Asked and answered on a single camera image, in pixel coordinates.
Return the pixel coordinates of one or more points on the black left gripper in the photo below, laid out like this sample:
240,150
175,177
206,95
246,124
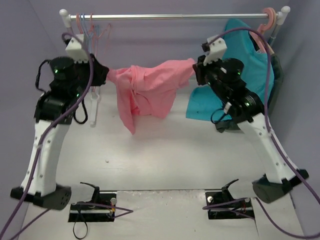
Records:
94,71

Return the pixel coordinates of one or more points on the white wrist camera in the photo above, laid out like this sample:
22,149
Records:
75,50
214,49

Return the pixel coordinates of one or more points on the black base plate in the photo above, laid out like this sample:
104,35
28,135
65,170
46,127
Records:
224,210
94,214

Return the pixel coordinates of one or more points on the thick pink hanger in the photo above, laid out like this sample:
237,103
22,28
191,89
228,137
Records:
271,15

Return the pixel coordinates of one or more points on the pink t shirt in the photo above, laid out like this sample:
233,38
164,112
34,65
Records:
143,91

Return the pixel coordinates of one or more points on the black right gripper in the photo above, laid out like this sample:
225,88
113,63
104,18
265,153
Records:
200,72

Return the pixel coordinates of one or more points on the dark green garment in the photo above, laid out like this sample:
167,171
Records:
229,125

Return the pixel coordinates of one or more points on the teal t shirt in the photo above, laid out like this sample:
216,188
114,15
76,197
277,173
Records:
204,104

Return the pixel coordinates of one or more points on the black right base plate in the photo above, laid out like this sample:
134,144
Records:
224,210

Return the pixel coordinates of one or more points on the silver clothes rack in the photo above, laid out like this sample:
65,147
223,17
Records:
280,17

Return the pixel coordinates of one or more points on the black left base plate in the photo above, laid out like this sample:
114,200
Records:
94,214

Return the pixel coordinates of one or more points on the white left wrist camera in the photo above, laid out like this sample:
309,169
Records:
75,50

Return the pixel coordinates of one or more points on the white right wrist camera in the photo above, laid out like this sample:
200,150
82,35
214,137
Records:
214,49

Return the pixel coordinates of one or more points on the blue wire hanger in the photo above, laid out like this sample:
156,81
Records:
91,33

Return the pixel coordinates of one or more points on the pink wire hanger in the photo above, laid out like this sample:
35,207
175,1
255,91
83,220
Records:
88,32
99,34

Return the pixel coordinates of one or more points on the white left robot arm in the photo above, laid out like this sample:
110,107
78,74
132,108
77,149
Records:
53,116

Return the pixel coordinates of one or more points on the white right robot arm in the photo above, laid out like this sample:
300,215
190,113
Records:
247,112

